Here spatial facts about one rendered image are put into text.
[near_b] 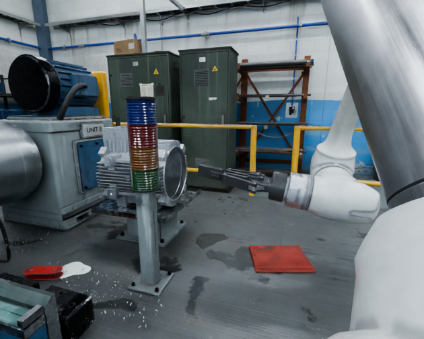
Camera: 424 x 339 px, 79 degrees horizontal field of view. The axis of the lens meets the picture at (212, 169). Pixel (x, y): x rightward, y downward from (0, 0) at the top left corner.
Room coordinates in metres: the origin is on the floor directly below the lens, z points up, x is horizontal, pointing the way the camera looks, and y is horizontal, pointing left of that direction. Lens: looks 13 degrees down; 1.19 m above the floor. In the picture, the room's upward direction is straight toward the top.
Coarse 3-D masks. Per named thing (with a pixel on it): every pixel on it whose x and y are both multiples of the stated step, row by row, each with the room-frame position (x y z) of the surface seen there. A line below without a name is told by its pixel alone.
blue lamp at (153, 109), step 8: (128, 104) 0.50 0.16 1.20; (136, 104) 0.49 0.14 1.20; (144, 104) 0.50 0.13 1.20; (152, 104) 0.51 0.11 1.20; (128, 112) 0.50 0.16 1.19; (136, 112) 0.49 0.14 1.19; (144, 112) 0.50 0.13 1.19; (152, 112) 0.51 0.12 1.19; (128, 120) 0.50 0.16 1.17; (136, 120) 0.49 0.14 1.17; (144, 120) 0.50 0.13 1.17; (152, 120) 0.51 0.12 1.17
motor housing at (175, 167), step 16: (160, 144) 0.69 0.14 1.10; (176, 144) 0.73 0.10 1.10; (128, 160) 0.66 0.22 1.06; (176, 160) 0.79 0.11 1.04; (96, 176) 0.68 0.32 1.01; (112, 176) 0.67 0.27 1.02; (128, 176) 0.65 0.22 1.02; (160, 176) 0.64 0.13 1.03; (176, 176) 0.79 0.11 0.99; (128, 192) 0.66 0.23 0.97; (160, 192) 0.64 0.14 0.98; (176, 192) 0.74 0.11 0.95
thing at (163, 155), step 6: (180, 144) 0.77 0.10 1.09; (102, 150) 0.70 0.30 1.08; (108, 150) 0.71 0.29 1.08; (162, 150) 0.65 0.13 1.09; (102, 156) 0.70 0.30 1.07; (162, 156) 0.64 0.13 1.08; (108, 198) 0.70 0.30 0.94; (162, 198) 0.65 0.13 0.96; (168, 198) 0.66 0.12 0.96; (162, 204) 0.65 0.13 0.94
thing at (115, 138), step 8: (104, 128) 0.72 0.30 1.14; (112, 128) 0.71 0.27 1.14; (120, 128) 0.70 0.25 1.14; (104, 136) 0.72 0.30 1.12; (112, 136) 0.71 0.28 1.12; (120, 136) 0.70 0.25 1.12; (104, 144) 0.72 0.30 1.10; (112, 144) 0.71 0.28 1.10; (120, 144) 0.70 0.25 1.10; (128, 144) 0.69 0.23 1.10; (128, 152) 0.70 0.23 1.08
